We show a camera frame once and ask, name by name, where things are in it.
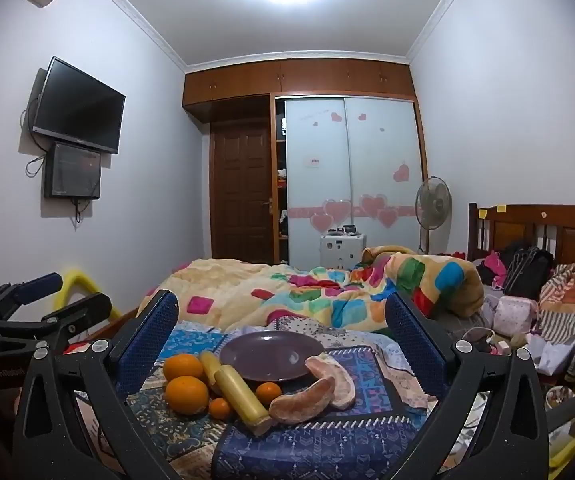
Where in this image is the colourful patchwork blanket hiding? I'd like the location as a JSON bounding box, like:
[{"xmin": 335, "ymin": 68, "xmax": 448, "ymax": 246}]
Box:
[{"xmin": 139, "ymin": 245, "xmax": 486, "ymax": 334}]

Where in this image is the pink pouch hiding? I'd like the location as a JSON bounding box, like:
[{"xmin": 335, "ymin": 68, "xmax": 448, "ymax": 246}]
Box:
[{"xmin": 494, "ymin": 295, "xmax": 539, "ymax": 334}]

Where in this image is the yellow foam tube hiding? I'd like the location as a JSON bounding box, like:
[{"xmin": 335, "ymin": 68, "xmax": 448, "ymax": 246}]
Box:
[{"xmin": 52, "ymin": 268, "xmax": 124, "ymax": 322}]

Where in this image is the blue patterned cloth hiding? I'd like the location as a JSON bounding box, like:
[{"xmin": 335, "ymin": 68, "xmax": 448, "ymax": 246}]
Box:
[{"xmin": 65, "ymin": 316, "xmax": 434, "ymax": 480}]

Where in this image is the black bag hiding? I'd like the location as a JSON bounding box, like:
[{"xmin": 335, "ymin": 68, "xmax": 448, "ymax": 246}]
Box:
[{"xmin": 504, "ymin": 245, "xmax": 555, "ymax": 302}]

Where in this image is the standing fan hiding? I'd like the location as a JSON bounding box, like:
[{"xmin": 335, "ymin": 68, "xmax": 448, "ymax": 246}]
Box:
[{"xmin": 414, "ymin": 175, "xmax": 453, "ymax": 256}]

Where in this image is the wall-mounted black television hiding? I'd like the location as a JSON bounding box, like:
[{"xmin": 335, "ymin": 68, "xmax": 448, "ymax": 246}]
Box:
[{"xmin": 31, "ymin": 56, "xmax": 127, "ymax": 155}]

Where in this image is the short sugarcane piece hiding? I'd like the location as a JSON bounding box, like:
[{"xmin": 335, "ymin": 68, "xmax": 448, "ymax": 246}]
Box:
[{"xmin": 198, "ymin": 350, "xmax": 226, "ymax": 397}]

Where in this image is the brown wooden door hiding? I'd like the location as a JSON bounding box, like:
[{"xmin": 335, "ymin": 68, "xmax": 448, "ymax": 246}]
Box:
[{"xmin": 210, "ymin": 125, "xmax": 274, "ymax": 264}]

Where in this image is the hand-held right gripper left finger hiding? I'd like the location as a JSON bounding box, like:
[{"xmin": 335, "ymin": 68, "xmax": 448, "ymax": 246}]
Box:
[{"xmin": 14, "ymin": 288, "xmax": 181, "ymax": 480}]

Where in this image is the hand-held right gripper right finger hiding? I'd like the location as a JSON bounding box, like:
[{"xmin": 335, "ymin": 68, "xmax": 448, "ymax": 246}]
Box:
[{"xmin": 385, "ymin": 292, "xmax": 551, "ymax": 480}]

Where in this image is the wardrobe with heart stickers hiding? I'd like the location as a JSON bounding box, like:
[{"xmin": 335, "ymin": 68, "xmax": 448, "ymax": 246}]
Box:
[{"xmin": 182, "ymin": 50, "xmax": 429, "ymax": 267}]

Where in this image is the striped bag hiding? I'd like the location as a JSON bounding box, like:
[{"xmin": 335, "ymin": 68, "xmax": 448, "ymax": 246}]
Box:
[{"xmin": 536, "ymin": 260, "xmax": 575, "ymax": 342}]

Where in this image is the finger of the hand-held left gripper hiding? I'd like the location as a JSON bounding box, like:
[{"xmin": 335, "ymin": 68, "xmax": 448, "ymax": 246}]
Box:
[
  {"xmin": 30, "ymin": 292, "xmax": 113, "ymax": 348},
  {"xmin": 0, "ymin": 272, "xmax": 64, "ymax": 323}
]

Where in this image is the small black wall monitor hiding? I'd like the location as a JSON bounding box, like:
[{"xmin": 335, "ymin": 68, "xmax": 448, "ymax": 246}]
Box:
[{"xmin": 44, "ymin": 141, "xmax": 102, "ymax": 201}]

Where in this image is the wooden bed headboard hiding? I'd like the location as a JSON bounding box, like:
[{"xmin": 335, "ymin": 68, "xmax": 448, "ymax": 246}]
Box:
[{"xmin": 467, "ymin": 203, "xmax": 575, "ymax": 282}]

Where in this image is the long sugarcane piece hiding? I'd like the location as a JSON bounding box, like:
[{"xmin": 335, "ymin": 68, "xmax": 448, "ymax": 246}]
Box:
[{"xmin": 216, "ymin": 364, "xmax": 274, "ymax": 437}]

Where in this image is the peeled pomelo segment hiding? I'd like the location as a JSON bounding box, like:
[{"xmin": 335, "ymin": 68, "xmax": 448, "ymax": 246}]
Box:
[
  {"xmin": 268, "ymin": 377, "xmax": 335, "ymax": 426},
  {"xmin": 304, "ymin": 355, "xmax": 357, "ymax": 410}
]

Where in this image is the small mandarin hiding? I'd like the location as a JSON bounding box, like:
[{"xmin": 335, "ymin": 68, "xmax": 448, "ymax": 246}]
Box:
[
  {"xmin": 256, "ymin": 382, "xmax": 283, "ymax": 407},
  {"xmin": 209, "ymin": 397, "xmax": 233, "ymax": 421}
]

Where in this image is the pink clothing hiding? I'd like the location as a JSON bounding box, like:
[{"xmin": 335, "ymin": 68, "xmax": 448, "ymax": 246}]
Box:
[{"xmin": 481, "ymin": 252, "xmax": 507, "ymax": 287}]

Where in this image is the white cup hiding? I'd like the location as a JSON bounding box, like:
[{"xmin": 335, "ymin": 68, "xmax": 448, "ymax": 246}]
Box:
[{"xmin": 545, "ymin": 385, "xmax": 575, "ymax": 412}]

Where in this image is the large orange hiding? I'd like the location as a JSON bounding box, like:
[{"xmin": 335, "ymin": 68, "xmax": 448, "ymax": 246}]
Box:
[
  {"xmin": 162, "ymin": 353, "xmax": 205, "ymax": 382},
  {"xmin": 165, "ymin": 375, "xmax": 210, "ymax": 416}
]

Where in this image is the purple plate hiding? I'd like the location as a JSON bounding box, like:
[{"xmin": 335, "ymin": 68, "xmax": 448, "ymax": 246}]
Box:
[{"xmin": 219, "ymin": 330, "xmax": 325, "ymax": 383}]

